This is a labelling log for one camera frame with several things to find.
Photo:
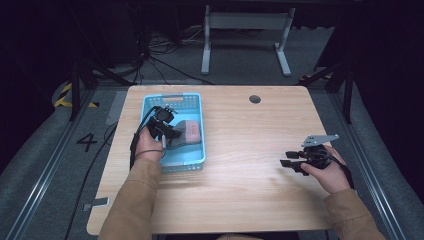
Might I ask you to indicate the grey metal stand frame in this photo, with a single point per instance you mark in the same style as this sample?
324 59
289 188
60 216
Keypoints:
247 21

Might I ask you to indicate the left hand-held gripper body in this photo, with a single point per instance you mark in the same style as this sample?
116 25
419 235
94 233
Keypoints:
161 120

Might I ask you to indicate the aluminium floor rail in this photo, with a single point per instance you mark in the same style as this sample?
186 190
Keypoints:
373 180
50 166

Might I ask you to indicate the light blue plastic basket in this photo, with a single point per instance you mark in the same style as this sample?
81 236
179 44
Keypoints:
186 156

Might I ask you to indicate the black metal stand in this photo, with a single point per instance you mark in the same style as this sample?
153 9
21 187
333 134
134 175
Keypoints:
348 93
76 90

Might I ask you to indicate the yellow black hazard tape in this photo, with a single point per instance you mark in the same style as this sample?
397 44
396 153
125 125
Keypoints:
63 96

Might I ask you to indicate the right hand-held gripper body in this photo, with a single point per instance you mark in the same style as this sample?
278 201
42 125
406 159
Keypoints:
316 153

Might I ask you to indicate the small metal floor bracket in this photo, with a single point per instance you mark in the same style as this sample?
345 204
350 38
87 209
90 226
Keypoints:
98 202

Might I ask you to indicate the person's right hand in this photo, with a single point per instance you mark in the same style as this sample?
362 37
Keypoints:
330 176

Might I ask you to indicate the person's left hand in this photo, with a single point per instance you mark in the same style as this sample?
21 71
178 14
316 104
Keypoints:
148 146

